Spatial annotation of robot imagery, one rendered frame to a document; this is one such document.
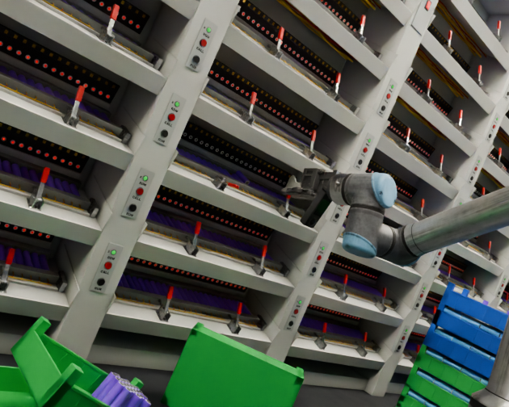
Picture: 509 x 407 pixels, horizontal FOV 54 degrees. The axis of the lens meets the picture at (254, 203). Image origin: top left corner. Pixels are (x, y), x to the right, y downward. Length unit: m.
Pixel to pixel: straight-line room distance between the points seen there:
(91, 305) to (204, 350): 0.29
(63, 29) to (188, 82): 0.31
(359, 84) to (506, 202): 0.74
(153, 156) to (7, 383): 0.57
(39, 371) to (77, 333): 0.36
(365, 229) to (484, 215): 0.28
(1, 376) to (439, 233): 1.02
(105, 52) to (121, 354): 0.78
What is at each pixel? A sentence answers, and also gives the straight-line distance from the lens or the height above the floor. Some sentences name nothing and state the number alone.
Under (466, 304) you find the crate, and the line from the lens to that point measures 1.92.
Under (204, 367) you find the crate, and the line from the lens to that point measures 1.31.
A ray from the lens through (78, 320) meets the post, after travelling 1.31.
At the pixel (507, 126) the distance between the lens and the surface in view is 2.49.
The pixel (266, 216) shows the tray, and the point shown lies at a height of 0.52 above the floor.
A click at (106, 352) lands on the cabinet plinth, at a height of 0.03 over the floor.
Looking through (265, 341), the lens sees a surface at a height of 0.15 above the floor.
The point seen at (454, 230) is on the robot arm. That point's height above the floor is 0.67.
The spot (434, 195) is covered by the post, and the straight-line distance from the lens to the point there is 2.30.
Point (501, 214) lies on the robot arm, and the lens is 1.26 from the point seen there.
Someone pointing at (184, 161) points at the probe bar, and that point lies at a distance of 1.35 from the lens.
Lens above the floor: 0.55
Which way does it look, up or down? level
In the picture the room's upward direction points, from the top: 23 degrees clockwise
